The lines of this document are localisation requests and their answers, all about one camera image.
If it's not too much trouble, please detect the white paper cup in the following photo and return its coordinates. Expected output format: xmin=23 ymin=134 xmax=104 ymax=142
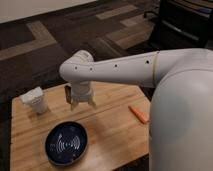
xmin=20 ymin=87 xmax=48 ymax=114

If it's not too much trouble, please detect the orange carrot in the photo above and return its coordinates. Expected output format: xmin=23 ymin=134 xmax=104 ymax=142
xmin=129 ymin=106 xmax=149 ymax=124

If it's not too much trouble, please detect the dark brown phone-like block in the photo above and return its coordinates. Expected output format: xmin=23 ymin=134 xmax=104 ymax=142
xmin=65 ymin=85 xmax=71 ymax=104

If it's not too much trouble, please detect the dark blue ceramic bowl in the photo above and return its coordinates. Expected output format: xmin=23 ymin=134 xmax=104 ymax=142
xmin=45 ymin=121 xmax=88 ymax=166

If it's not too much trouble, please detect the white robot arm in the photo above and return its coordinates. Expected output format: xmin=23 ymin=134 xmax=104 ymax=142
xmin=59 ymin=48 xmax=213 ymax=171

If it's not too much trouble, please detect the black office chair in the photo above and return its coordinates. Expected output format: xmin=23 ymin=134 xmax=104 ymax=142
xmin=148 ymin=0 xmax=213 ymax=50

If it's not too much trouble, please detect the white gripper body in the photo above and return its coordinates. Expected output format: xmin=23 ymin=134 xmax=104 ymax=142
xmin=71 ymin=82 xmax=93 ymax=102

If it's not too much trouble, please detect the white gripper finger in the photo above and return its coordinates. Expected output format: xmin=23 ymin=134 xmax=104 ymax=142
xmin=88 ymin=99 xmax=96 ymax=108
xmin=71 ymin=100 xmax=79 ymax=110

